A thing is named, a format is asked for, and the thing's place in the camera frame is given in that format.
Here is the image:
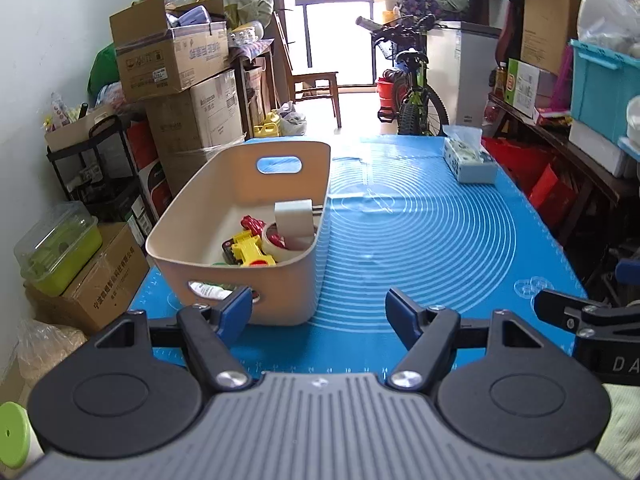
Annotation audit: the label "cooking oil bottle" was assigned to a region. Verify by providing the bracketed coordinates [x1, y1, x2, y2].
[492, 61, 509, 101]

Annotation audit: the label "yellow plastic jug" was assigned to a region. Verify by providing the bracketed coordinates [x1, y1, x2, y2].
[253, 112, 282, 139]

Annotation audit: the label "white green tube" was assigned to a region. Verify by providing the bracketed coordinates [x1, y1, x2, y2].
[189, 281, 236, 301]

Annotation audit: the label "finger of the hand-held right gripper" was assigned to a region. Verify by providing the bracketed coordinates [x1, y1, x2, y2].
[615, 258, 640, 306]
[534, 289, 640, 341]

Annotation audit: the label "white red snack packet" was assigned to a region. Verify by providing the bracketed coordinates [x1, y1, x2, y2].
[50, 94, 71, 126]

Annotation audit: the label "green children's bicycle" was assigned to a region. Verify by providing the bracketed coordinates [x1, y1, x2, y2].
[356, 14, 451, 137]

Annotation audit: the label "blue silicone mat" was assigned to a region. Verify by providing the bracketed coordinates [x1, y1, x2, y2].
[127, 135, 589, 382]

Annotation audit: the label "white wide tape roll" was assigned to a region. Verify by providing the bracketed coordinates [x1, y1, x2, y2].
[274, 199, 317, 239]

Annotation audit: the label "clear bag of wood shavings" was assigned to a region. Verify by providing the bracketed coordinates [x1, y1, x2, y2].
[17, 320, 89, 389]

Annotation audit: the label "green round lid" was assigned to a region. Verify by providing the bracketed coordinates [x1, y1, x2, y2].
[0, 402, 32, 469]

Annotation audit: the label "black metal rack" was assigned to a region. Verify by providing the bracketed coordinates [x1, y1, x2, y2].
[46, 115, 161, 241]

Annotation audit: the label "teal storage bin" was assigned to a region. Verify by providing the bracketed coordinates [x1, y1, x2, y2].
[570, 39, 640, 144]

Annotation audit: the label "large clear plastic bag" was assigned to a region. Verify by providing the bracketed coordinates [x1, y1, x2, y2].
[577, 0, 640, 59]

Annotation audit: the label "green container with clear lid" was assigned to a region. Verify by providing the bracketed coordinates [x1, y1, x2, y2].
[14, 201, 103, 297]

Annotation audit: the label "wooden chair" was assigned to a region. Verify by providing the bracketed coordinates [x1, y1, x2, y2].
[274, 10, 343, 129]

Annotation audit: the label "flat brown cardboard sheet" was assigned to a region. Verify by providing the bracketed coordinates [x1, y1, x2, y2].
[520, 0, 586, 76]

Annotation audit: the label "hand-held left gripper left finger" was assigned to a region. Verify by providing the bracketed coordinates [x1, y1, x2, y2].
[95, 285, 253, 394]

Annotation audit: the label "white chest freezer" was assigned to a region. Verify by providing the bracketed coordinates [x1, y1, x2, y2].
[426, 21, 502, 127]

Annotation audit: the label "open cardboard box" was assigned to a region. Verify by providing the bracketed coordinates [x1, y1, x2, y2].
[110, 0, 230, 104]

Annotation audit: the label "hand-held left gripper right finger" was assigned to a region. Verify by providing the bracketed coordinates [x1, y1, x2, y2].
[385, 287, 544, 394]

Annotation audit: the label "cardboard box with handle hole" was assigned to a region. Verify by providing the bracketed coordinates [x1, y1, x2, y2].
[44, 105, 119, 154]

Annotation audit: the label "green bag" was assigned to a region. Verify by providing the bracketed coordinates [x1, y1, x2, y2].
[87, 42, 121, 96]

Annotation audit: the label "light green cloth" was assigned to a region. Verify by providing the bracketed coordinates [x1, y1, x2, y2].
[597, 384, 640, 477]

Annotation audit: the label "cardboard box with white label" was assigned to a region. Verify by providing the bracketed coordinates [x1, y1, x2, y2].
[145, 69, 245, 157]

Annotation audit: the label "green white carton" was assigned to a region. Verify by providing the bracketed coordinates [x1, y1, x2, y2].
[507, 58, 541, 114]

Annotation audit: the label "beige plastic basket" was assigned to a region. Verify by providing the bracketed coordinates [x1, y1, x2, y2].
[145, 140, 332, 326]

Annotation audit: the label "white plastic bag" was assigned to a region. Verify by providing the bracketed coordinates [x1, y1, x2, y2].
[277, 101, 308, 136]

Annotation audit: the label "clear tape roll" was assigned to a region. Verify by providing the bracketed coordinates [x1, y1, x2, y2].
[262, 221, 317, 264]

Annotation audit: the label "brown printed cardboard box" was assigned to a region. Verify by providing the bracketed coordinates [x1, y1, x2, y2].
[24, 222, 150, 337]

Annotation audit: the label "red paper bags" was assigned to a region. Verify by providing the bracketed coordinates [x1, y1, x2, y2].
[482, 137, 576, 226]

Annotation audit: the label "wooden side bench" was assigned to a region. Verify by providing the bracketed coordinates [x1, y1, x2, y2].
[487, 92, 640, 262]

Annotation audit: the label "white blue tissue box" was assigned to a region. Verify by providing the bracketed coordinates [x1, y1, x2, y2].
[442, 124, 499, 184]

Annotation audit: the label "red white appliance box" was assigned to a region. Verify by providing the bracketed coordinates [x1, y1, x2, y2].
[137, 160, 174, 221]

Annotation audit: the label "red plastic bucket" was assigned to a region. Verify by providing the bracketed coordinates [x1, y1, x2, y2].
[376, 77, 401, 111]

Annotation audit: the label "red carton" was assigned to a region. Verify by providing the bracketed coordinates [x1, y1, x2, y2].
[126, 120, 160, 171]

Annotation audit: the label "yellow toy car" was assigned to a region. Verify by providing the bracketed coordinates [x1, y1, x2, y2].
[222, 230, 277, 269]

